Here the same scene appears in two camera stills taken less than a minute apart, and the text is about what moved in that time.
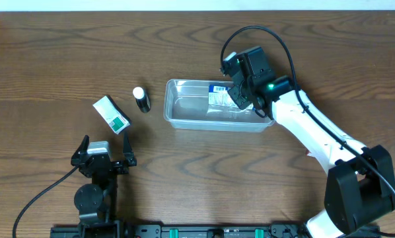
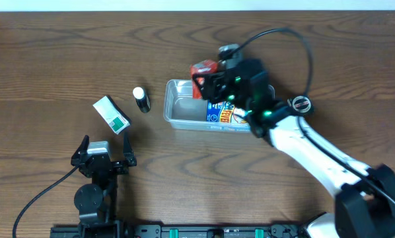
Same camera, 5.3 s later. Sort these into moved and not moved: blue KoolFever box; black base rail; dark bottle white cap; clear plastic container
Moved: blue KoolFever box
Not moved: dark bottle white cap; black base rail; clear plastic container
